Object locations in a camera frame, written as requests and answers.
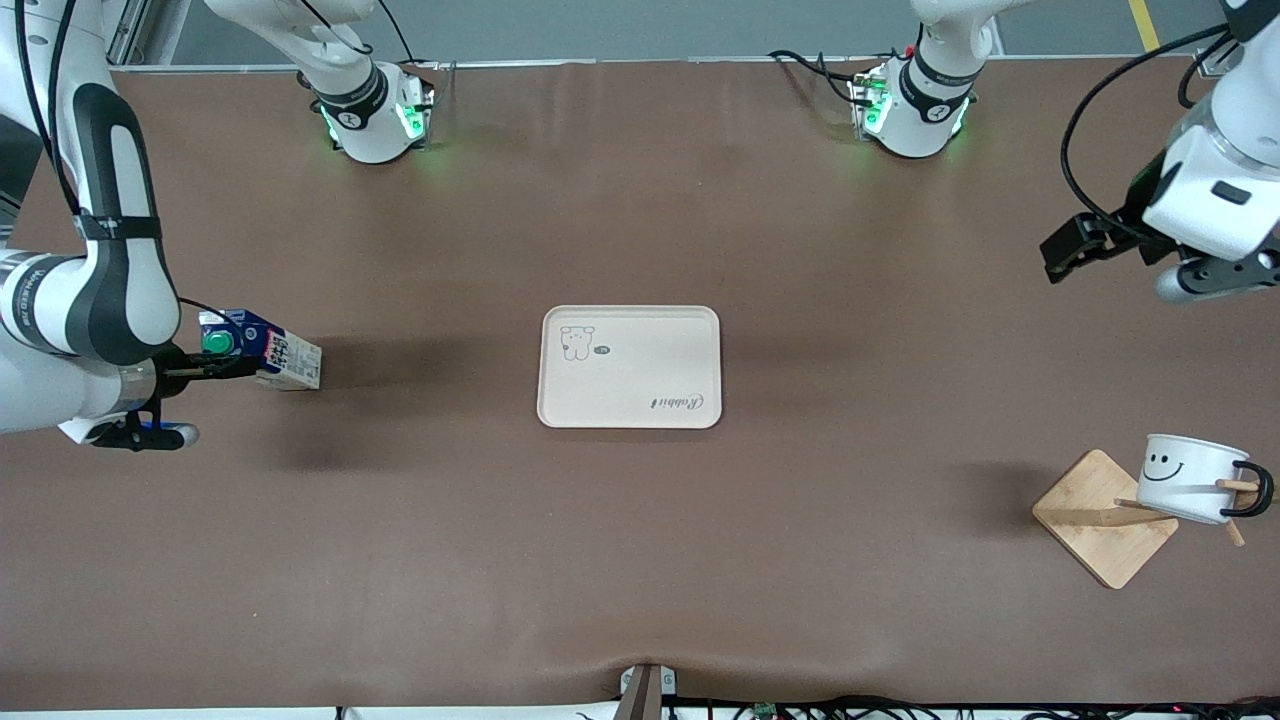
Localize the blue milk carton green cap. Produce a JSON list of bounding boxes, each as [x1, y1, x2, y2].
[[197, 307, 324, 393]]

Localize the white smiley mug black handle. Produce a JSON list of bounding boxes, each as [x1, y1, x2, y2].
[[1137, 433, 1277, 527]]

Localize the wooden cup rack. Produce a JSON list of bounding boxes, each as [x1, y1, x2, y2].
[[1032, 449, 1263, 591]]

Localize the beige plastic tray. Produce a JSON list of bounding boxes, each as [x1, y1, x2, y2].
[[538, 304, 723, 431]]

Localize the brown table mat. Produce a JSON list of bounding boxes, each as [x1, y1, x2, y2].
[[0, 55, 1280, 713]]

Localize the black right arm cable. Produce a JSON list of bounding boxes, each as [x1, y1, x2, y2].
[[12, 0, 236, 326]]

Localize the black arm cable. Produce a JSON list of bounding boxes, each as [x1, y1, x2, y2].
[[12, 0, 236, 326], [1060, 22, 1233, 251]]

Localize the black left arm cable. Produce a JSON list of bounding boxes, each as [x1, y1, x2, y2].
[[1060, 22, 1233, 251]]

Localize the aluminium frame profile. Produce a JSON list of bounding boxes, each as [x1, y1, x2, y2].
[[105, 0, 153, 69], [1195, 40, 1249, 79]]

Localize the black base power cables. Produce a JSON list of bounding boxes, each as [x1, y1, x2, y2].
[[768, 48, 876, 106]]

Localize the thin black base cable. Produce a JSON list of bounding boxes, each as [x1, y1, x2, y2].
[[375, 0, 441, 71]]

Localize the black cable bundle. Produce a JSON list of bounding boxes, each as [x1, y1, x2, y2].
[[575, 695, 1280, 720]]

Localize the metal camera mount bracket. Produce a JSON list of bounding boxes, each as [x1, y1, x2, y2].
[[618, 662, 679, 720]]

